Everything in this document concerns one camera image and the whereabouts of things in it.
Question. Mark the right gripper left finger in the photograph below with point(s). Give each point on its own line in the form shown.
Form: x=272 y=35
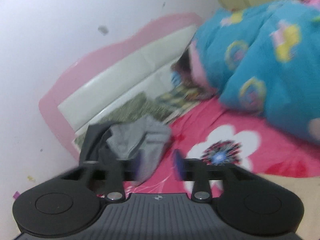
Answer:
x=119 y=171

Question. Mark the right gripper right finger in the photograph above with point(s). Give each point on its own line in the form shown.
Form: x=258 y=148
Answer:
x=194 y=170

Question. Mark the beige trousers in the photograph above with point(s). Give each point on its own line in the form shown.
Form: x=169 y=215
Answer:
x=307 y=189

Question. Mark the black garment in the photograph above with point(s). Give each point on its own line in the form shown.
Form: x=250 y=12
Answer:
x=90 y=146

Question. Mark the pink floral bed sheet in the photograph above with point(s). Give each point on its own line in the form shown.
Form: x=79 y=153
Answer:
x=257 y=147

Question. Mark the grey sweatshirt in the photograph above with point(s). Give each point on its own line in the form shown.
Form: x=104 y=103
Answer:
x=146 y=136

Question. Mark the patterned pillow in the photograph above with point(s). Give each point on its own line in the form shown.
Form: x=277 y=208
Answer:
x=164 y=108

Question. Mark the sleeping person head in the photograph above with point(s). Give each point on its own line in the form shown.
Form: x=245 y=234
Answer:
x=181 y=72

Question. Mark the pink white headboard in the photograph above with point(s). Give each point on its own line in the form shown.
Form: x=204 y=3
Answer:
x=107 y=78

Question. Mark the blue pink floral quilt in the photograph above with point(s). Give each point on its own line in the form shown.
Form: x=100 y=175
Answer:
x=263 y=60

